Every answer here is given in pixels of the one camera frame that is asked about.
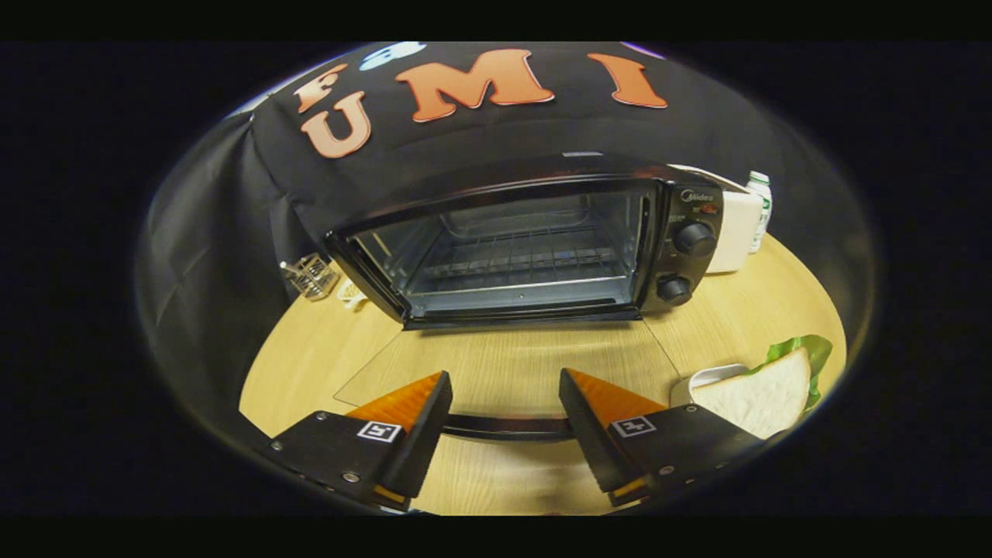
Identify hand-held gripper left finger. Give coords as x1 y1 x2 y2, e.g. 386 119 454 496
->
260 370 454 511

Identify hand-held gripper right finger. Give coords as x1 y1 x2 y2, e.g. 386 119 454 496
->
558 367 768 508

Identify lettuce sandwich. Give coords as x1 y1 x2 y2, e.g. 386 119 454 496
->
690 335 834 441

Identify black toaster oven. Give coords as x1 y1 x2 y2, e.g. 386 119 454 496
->
324 153 725 443

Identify white pop-up toaster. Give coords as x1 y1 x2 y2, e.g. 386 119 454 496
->
670 164 764 274

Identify white plate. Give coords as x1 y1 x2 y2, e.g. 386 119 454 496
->
670 363 749 408

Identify small white bottle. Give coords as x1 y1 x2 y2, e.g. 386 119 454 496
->
746 171 773 255

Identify metal wire basket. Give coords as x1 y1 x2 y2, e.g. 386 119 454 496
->
279 253 342 301

